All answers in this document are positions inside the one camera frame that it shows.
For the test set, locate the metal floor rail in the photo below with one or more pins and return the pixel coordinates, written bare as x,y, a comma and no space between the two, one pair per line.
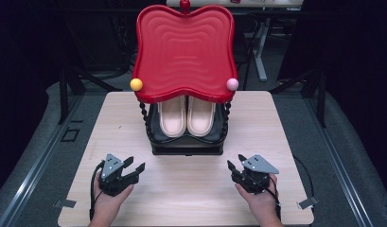
342,170
39,164

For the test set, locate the cream clog shoe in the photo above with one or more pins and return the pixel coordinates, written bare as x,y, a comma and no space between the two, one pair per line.
200,118
172,118

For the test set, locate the person's right hand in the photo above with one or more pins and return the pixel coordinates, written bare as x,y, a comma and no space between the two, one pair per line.
263,205

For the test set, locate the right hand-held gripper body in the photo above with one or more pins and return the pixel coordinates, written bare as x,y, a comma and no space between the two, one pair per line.
257,170

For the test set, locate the red and black shoe rack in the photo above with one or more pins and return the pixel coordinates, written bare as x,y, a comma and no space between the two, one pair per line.
184,56

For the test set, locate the black metal stand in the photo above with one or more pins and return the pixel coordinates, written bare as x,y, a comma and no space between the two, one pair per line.
64,94
321,101

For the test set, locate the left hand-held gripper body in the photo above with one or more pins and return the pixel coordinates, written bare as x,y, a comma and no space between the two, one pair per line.
112,176

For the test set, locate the grey tape strip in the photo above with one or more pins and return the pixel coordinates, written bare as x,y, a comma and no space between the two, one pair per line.
307,203
65,203

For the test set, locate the white desk leg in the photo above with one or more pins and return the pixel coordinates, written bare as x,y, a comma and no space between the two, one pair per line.
260,56

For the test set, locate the person's left hand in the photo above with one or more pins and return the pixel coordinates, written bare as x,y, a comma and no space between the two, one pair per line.
107,205

